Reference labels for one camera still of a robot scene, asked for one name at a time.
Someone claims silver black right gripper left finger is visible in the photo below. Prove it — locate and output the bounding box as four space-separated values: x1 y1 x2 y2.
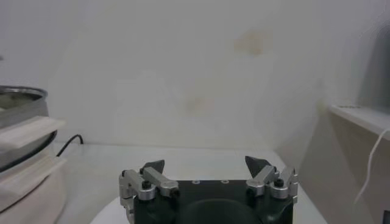
119 159 180 202

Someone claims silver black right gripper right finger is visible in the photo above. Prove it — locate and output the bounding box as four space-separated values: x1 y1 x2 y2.
244 155 299 200

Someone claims stainless steel steamer basket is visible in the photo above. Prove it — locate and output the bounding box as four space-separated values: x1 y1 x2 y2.
0 85 66 173

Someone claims round white plate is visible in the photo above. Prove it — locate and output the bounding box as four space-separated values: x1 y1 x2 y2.
90 182 328 224

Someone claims white side table with label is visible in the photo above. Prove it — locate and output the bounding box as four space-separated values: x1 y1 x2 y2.
275 105 390 224

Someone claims black cooker power cord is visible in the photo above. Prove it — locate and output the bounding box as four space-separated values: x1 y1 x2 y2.
56 133 85 158

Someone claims thin white cable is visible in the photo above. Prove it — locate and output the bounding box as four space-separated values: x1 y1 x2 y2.
354 127 390 205

